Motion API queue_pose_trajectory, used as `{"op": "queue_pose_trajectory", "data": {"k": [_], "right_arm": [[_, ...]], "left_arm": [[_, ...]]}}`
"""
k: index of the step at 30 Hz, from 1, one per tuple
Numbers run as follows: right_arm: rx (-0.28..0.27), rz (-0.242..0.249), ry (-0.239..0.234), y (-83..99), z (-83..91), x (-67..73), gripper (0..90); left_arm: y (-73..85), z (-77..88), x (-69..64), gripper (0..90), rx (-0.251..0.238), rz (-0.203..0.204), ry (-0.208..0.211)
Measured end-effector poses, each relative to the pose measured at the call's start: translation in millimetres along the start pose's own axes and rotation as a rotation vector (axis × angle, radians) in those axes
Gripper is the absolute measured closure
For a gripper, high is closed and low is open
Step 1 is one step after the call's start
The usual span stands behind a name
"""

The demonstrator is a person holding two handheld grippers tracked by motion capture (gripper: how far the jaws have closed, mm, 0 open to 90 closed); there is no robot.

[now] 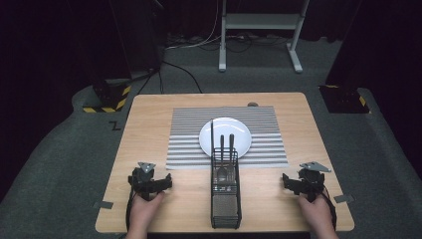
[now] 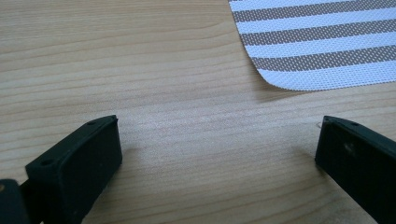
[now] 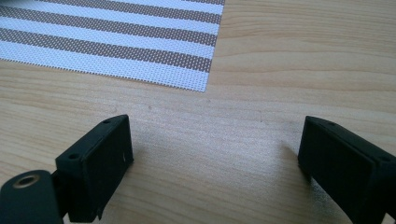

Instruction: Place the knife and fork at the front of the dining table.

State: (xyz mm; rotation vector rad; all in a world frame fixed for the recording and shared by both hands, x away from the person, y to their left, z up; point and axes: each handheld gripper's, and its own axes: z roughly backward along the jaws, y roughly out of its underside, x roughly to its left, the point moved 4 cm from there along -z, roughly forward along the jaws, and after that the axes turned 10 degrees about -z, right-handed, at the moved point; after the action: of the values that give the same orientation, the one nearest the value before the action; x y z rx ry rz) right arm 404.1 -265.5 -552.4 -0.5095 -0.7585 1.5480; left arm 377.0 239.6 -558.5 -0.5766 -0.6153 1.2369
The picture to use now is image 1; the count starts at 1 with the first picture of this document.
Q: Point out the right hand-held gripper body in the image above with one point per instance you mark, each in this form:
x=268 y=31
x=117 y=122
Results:
x=312 y=181

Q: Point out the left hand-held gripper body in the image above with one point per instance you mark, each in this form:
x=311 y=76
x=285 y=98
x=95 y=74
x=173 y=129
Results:
x=141 y=181

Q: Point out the steel table knife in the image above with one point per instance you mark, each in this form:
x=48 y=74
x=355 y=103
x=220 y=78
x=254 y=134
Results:
x=212 y=136

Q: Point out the black mesh cutlery holder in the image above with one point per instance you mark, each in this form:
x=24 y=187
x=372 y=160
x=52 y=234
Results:
x=225 y=205

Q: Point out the steel fork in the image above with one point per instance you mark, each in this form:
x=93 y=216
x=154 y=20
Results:
x=231 y=142

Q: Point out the person's left hand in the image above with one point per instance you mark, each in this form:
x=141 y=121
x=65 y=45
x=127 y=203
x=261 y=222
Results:
x=144 y=212

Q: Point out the person's right hand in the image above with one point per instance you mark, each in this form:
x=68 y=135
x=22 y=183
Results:
x=315 y=212

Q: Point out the grey striped placemat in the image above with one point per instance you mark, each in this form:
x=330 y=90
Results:
x=179 y=149

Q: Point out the grey tape piece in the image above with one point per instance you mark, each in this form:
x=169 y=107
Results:
x=344 y=198
x=103 y=204

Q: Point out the white round plate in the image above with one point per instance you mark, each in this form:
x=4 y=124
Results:
x=242 y=137

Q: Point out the steel spoon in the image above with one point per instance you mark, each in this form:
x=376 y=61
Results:
x=222 y=142

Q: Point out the small round dark knob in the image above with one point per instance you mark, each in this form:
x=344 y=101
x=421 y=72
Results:
x=253 y=104

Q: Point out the black yellow striped base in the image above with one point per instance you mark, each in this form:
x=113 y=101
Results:
x=111 y=99
x=345 y=99

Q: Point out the black stand column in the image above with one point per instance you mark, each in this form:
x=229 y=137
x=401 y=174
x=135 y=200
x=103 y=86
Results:
x=139 y=36

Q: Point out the white metal stand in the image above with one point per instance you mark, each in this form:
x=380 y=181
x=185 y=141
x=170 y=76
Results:
x=258 y=20

